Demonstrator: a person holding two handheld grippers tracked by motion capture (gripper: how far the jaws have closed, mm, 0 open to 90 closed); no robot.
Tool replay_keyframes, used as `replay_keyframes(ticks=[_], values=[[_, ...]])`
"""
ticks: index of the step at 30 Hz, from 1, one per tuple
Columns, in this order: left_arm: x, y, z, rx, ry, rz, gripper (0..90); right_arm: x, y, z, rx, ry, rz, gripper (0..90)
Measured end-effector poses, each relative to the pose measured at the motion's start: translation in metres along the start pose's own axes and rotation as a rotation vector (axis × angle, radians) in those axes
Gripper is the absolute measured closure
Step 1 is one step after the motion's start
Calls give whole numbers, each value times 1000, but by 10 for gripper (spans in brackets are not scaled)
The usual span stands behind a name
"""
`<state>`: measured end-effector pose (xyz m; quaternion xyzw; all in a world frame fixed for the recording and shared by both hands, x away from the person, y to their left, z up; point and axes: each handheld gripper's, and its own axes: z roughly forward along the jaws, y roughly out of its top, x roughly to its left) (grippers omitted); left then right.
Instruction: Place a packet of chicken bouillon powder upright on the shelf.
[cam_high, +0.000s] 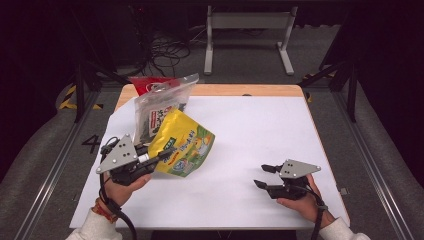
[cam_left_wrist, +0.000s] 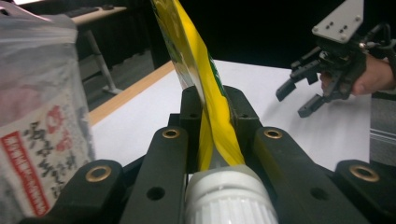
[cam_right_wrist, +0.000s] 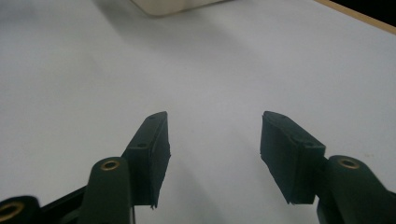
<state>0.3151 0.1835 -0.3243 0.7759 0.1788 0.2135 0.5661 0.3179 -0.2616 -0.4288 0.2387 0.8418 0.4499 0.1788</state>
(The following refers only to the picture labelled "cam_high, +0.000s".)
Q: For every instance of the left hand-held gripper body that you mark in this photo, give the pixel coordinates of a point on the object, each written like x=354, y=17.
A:
x=120, y=156

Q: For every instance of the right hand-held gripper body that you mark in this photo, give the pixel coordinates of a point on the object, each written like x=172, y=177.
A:
x=296, y=168

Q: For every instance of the yellow spout pouch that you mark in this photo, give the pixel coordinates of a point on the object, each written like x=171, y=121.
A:
x=186, y=143

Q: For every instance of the clear bag of dried vegetables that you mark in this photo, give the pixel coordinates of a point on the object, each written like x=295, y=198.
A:
x=156, y=100

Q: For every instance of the red and white packet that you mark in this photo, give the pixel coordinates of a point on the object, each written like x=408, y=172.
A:
x=145, y=85

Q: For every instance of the person's left hand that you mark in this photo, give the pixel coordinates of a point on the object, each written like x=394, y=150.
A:
x=118, y=193

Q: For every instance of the person's right hand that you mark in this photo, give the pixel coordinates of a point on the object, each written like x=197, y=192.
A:
x=308, y=206

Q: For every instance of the white table mat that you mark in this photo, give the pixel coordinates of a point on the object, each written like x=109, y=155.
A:
x=240, y=140

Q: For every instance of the black metal stand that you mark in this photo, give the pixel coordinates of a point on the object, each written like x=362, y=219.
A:
x=79, y=90
x=351, y=90

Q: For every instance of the yellow black hazard tape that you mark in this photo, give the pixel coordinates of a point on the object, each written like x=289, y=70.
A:
x=70, y=91

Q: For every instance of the white metal stand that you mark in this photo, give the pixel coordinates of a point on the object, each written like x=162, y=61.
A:
x=250, y=20

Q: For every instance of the small grey floor bracket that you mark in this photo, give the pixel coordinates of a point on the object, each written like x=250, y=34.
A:
x=344, y=191

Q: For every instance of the metal floor rail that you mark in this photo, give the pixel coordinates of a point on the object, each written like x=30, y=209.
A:
x=50, y=180
x=373, y=166

